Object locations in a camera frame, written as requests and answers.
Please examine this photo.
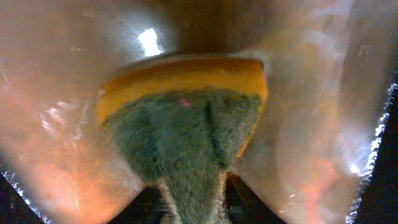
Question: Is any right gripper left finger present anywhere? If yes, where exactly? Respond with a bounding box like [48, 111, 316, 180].
[108, 187, 165, 224]

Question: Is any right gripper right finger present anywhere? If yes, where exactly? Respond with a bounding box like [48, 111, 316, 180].
[225, 173, 285, 224]

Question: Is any green yellow sponge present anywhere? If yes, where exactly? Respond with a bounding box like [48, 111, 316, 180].
[96, 57, 268, 223]

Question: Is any white plate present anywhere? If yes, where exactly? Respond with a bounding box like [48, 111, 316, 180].
[1, 0, 397, 223]

